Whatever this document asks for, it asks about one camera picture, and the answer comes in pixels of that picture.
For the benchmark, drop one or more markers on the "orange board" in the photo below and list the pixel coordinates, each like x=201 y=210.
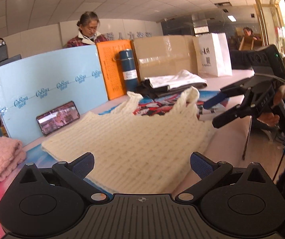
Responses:
x=107 y=67

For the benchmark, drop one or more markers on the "dark sofa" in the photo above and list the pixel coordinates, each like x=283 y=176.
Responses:
x=241 y=58

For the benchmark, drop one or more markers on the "person's right hand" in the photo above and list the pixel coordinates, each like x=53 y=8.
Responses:
x=280 y=94

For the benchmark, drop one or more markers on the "gold door frame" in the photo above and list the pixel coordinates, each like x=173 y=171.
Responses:
x=259 y=10

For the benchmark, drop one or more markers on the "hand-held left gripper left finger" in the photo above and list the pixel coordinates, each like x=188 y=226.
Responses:
x=83 y=166

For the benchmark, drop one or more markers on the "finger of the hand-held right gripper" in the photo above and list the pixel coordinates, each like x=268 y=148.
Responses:
x=213 y=102
x=226 y=118

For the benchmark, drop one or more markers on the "folded dark garment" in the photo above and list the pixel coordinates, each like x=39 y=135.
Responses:
x=147 y=90

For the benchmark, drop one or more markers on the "cream knit vest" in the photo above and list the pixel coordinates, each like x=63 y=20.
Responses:
x=132 y=139

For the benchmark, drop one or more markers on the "ceiling light panel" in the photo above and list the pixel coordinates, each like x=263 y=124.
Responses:
x=231 y=18

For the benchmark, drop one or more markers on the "small cardboard box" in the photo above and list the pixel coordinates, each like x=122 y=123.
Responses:
x=249 y=43

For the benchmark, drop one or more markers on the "large cardboard box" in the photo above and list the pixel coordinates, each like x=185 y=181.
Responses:
x=162 y=52

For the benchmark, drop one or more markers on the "pink knit sweater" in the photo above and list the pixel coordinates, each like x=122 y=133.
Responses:
x=0 y=161

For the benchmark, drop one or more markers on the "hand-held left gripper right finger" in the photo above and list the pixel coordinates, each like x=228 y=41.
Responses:
x=202 y=166

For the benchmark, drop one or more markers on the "dark blue thermos bottle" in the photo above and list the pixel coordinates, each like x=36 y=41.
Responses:
x=128 y=64

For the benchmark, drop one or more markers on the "folded white garment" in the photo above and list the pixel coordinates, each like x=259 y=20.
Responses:
x=179 y=78

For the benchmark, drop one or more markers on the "light blue foam board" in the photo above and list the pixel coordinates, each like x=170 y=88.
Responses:
x=45 y=74

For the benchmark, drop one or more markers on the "black smartphone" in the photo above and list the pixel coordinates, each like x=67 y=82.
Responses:
x=57 y=118

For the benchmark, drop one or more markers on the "white paper bag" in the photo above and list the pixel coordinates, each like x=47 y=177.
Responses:
x=212 y=52

